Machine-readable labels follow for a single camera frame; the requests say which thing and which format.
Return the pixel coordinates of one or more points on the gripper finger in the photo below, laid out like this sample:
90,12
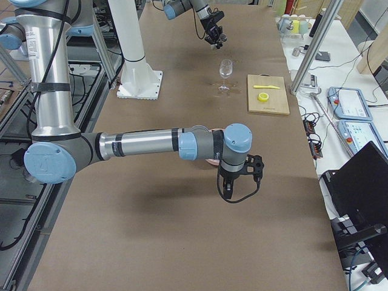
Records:
218,44
227,189

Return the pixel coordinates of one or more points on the blue teach pendant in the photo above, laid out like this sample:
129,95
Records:
358,133
348,103

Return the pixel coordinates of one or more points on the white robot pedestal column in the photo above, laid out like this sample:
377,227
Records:
138,79

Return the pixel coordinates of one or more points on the far blue teach pendant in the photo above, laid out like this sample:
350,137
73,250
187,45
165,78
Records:
348,103

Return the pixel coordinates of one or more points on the steel double jigger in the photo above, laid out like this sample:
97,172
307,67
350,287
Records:
224,37

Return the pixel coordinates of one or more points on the yellow plastic knife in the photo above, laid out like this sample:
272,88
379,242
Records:
266,87

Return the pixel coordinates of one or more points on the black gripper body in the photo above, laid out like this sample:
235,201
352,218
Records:
213,30
228,177

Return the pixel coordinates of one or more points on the rack of pastel cups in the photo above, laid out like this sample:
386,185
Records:
293,26

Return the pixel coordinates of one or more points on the black monitor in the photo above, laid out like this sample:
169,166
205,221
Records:
358,189

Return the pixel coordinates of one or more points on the clear wine glass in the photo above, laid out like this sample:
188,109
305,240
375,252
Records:
225,71

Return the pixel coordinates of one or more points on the yellow lemon slice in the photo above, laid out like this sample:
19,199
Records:
263,97

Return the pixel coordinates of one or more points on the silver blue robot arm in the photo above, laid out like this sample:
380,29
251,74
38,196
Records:
201,9
59,149

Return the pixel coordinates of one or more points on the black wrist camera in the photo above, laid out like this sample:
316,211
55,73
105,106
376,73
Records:
254,166

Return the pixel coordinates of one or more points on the bamboo cutting board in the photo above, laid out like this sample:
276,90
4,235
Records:
277,103

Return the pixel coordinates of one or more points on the aluminium frame post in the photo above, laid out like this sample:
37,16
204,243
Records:
322,29

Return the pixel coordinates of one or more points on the pink bowl of ice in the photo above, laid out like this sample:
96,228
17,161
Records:
214,162

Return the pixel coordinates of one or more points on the dark bottle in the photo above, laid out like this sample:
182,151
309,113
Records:
316,24

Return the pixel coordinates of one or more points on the near blue teach pendant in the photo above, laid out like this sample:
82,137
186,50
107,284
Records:
358,133

